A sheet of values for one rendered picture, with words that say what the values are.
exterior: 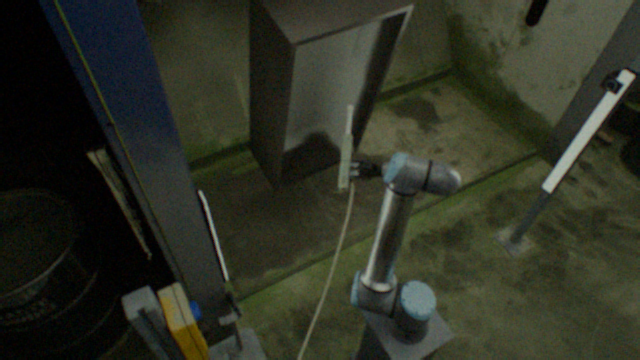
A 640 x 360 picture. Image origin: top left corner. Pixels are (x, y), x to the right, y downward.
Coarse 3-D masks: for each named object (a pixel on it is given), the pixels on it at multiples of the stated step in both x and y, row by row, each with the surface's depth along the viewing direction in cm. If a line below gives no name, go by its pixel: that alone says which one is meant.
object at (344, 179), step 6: (348, 108) 235; (348, 114) 234; (348, 120) 233; (348, 126) 231; (348, 132) 230; (348, 138) 228; (342, 144) 228; (348, 144) 226; (342, 150) 226; (348, 150) 225; (342, 156) 225; (348, 156) 224; (342, 162) 223; (348, 162) 223; (342, 168) 222; (348, 168) 222; (342, 174) 221; (348, 174) 221; (342, 180) 218; (348, 180) 220; (342, 186) 218; (348, 186) 220
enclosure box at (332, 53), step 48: (288, 0) 173; (336, 0) 177; (384, 0) 182; (288, 48) 165; (336, 48) 239; (384, 48) 213; (288, 96) 188; (336, 96) 275; (288, 144) 283; (336, 144) 288
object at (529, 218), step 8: (632, 64) 191; (624, 96) 202; (600, 128) 217; (544, 192) 259; (536, 200) 266; (544, 200) 261; (536, 208) 269; (528, 216) 277; (536, 216) 276; (520, 224) 286; (528, 224) 281; (520, 232) 289; (512, 240) 299
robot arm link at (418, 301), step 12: (408, 288) 177; (420, 288) 178; (396, 300) 176; (408, 300) 174; (420, 300) 175; (432, 300) 175; (396, 312) 176; (408, 312) 173; (420, 312) 171; (432, 312) 174; (408, 324) 179; (420, 324) 178
